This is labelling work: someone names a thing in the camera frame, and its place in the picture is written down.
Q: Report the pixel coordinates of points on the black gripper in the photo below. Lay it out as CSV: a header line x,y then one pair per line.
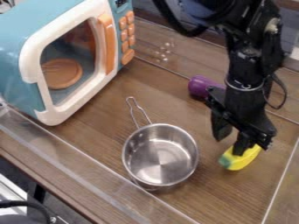
x,y
241,109

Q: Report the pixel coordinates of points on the yellow toy banana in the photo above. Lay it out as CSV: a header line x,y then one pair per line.
x,y
234,162

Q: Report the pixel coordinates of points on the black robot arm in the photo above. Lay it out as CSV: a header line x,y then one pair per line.
x,y
252,23

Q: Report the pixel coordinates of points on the purple toy eggplant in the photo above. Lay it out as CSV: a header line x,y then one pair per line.
x,y
198,85

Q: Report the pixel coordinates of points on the clear acrylic barrier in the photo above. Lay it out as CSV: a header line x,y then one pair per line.
x,y
95,191

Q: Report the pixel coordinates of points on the blue toy microwave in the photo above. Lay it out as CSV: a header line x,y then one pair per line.
x,y
63,48

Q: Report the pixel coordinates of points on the silver pot with handle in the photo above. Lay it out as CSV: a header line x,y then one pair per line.
x,y
161,153

